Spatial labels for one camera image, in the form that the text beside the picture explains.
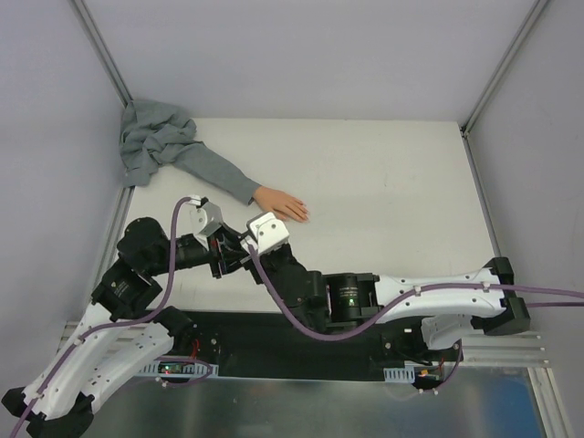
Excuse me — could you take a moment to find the left white cable duct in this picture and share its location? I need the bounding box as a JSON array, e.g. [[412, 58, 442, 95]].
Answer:
[[138, 360, 219, 379]]

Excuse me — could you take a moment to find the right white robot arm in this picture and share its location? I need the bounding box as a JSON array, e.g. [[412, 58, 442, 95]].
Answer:
[[246, 245, 531, 360]]

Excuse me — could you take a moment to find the right aluminium frame post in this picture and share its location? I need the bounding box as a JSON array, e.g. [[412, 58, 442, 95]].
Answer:
[[461, 0, 552, 138]]

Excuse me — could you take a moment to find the right white cable duct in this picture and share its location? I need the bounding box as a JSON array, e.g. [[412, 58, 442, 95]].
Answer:
[[383, 365, 416, 384]]

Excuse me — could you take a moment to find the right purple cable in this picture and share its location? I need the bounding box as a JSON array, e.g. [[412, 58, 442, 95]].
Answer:
[[246, 241, 584, 342]]

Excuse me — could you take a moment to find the grey shirt with sleeve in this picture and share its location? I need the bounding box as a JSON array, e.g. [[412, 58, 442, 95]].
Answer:
[[120, 99, 260, 204]]

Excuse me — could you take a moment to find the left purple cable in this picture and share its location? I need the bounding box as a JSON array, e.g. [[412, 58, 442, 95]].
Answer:
[[8, 196, 202, 438]]

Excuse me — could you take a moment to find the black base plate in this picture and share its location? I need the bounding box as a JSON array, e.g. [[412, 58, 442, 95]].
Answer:
[[168, 311, 458, 381]]

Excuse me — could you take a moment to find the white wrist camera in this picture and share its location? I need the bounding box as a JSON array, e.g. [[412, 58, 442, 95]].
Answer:
[[241, 213, 289, 256], [187, 196, 223, 249]]

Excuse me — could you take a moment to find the mannequin hand with nails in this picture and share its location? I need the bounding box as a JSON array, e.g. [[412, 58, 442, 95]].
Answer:
[[253, 186, 309, 223]]

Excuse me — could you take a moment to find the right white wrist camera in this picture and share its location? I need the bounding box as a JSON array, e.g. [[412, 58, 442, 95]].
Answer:
[[241, 213, 289, 256]]

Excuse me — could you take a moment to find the purple cable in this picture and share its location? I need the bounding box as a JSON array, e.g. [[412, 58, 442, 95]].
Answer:
[[246, 241, 584, 342], [8, 196, 202, 438]]

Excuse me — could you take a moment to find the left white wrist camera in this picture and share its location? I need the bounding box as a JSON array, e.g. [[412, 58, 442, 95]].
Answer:
[[187, 196, 223, 249]]

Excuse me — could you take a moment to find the white cable duct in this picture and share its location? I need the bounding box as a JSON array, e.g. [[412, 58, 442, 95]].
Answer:
[[383, 365, 416, 384], [138, 360, 219, 379]]

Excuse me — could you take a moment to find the left aluminium frame post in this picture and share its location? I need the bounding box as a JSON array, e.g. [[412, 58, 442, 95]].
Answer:
[[68, 0, 132, 107]]

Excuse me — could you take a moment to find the aluminium frame post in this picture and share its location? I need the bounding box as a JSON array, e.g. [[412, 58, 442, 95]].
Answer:
[[68, 0, 132, 107], [461, 0, 552, 138]]

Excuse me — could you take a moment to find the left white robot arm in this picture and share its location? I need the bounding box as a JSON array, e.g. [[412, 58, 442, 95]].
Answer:
[[2, 217, 247, 437]]

